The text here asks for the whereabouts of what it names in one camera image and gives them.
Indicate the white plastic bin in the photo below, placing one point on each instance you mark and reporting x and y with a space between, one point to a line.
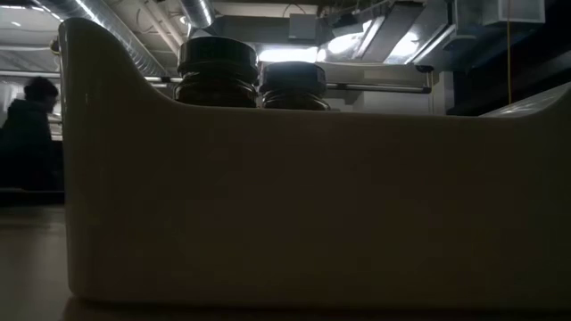
285 200

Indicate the person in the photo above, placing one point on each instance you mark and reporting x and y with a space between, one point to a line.
27 134

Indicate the grey horizontal pipe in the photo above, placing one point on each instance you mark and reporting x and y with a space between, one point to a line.
379 88

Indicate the round silver ventilation duct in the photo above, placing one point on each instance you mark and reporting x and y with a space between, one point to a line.
111 27
198 11

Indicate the white ceiling box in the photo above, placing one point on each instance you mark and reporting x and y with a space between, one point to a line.
517 11

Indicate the bright ceiling light panel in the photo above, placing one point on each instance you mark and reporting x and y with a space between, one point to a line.
287 54

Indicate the green lid spice jar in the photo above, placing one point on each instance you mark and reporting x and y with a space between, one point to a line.
217 58
292 78

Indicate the grey ceiling box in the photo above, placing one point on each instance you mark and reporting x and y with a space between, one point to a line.
303 27

